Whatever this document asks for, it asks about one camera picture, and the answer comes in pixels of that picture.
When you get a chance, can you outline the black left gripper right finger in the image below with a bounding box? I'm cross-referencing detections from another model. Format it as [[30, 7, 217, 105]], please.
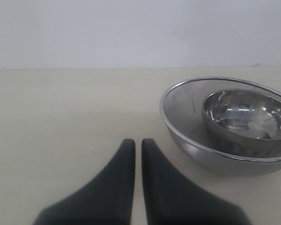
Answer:
[[141, 139, 251, 225]]

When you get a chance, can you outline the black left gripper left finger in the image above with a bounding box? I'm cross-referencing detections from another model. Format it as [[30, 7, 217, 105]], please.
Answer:
[[34, 139, 136, 225]]

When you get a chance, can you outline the small stainless steel bowl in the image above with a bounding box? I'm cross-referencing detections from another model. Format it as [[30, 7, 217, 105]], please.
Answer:
[[201, 89, 281, 158]]

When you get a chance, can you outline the steel mesh colander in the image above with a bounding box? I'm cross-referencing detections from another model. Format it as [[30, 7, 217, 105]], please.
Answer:
[[159, 76, 281, 176]]

